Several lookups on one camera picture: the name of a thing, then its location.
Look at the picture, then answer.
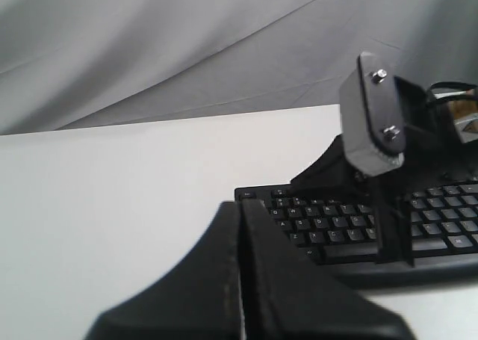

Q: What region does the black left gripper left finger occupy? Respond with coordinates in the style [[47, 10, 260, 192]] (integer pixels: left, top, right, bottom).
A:
[[86, 202, 242, 339]]

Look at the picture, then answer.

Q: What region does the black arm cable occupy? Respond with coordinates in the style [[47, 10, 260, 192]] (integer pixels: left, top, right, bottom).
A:
[[425, 80, 478, 105]]

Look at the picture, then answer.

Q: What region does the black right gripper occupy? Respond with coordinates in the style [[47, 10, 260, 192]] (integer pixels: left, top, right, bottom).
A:
[[290, 77, 477, 268]]

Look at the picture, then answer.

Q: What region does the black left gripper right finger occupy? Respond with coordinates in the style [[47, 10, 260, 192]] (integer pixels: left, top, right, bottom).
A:
[[239, 200, 415, 339]]

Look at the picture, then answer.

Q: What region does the grey backdrop cloth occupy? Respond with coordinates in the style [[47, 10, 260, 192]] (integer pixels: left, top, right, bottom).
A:
[[1, 0, 477, 135]]

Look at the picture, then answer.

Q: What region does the black acer keyboard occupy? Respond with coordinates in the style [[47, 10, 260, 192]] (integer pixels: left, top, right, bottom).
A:
[[235, 181, 477, 289]]

